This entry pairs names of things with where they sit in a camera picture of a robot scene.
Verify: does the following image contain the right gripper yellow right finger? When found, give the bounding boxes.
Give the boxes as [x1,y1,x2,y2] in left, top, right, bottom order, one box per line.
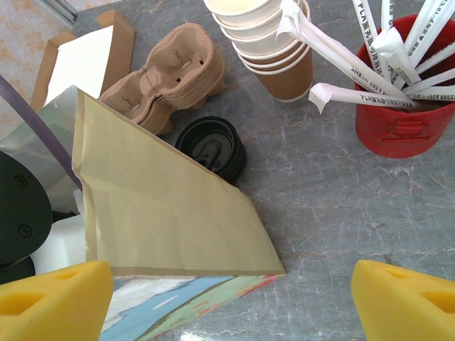
[350,259,455,341]

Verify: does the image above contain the stack of pulp cup carriers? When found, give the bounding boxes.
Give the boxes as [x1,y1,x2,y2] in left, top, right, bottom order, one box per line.
[98,23,225,136]

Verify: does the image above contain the white paper-wrapped straw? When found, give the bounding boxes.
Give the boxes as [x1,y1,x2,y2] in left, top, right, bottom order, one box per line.
[401,69,455,96]
[405,0,455,65]
[380,0,396,35]
[276,0,405,99]
[415,42,455,74]
[351,0,383,70]
[308,82,424,114]
[408,90,455,104]
[372,28,424,85]

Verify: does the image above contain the red plastic straw holder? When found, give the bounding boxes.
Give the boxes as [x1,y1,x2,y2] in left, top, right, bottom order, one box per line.
[354,13,455,159]

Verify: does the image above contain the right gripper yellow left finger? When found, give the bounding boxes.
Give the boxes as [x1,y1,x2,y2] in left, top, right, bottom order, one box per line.
[0,260,114,341]

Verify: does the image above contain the aluminium frame post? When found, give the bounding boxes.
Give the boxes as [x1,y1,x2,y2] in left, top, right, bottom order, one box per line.
[45,0,79,22]

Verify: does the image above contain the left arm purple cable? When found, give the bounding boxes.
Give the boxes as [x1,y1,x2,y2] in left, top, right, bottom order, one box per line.
[0,74,85,191]

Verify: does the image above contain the landscape print paper gift bag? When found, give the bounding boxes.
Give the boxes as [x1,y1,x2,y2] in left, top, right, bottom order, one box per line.
[0,85,287,341]

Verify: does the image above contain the stack of black cup lids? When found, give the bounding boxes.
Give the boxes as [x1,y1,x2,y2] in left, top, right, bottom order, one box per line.
[174,116,247,185]

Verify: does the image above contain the white paper napkins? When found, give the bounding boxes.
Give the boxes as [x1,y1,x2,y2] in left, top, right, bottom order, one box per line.
[45,26,114,107]

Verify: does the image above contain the brown cardboard napkin box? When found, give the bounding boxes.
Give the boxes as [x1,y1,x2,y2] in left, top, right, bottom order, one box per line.
[30,9,136,111]

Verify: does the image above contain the stack of paper coffee cups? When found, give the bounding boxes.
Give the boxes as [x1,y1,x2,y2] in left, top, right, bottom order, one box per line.
[203,0,314,103]

